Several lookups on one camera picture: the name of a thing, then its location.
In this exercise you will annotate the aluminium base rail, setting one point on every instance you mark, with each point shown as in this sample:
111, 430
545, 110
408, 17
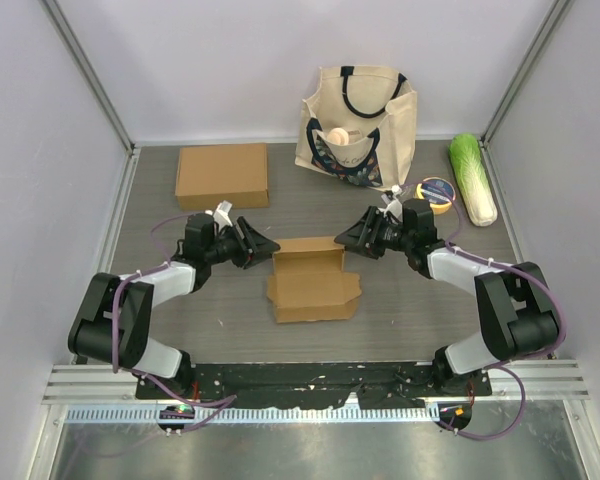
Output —
98, 384

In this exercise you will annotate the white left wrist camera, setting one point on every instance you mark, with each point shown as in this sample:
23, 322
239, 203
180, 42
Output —
221, 215

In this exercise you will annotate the beige canvas tote bag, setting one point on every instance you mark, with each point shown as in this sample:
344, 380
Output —
377, 106

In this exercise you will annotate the right aluminium frame post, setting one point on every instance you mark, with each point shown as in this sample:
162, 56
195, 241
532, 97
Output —
554, 17

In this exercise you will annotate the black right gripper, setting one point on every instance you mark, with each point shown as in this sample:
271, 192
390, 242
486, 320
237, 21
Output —
358, 234

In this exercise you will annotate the left aluminium frame post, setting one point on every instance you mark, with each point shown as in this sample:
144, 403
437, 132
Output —
68, 37

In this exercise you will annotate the wooden ball in bag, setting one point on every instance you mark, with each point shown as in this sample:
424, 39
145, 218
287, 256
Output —
338, 136

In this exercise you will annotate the white slotted cable duct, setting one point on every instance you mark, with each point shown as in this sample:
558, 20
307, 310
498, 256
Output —
161, 414

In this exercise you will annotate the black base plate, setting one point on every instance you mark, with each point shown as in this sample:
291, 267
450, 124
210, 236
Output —
319, 386

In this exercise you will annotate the large cardboard box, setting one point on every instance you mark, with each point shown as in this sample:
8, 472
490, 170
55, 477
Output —
208, 175

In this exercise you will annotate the yellow tape roll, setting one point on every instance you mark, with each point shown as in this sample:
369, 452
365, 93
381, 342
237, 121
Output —
439, 192

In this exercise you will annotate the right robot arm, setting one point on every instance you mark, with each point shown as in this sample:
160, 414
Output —
518, 316

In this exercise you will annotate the green plush cabbage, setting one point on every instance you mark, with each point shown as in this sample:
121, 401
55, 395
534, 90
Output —
471, 178

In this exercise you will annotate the small cardboard box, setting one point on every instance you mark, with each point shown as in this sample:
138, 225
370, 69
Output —
309, 283

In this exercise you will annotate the aluminium frame post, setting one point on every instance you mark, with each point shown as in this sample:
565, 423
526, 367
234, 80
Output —
554, 17
68, 37

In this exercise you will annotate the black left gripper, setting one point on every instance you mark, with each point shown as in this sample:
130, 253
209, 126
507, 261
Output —
259, 247

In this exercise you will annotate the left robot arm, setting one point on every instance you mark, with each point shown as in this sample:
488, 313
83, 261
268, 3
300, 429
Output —
112, 324

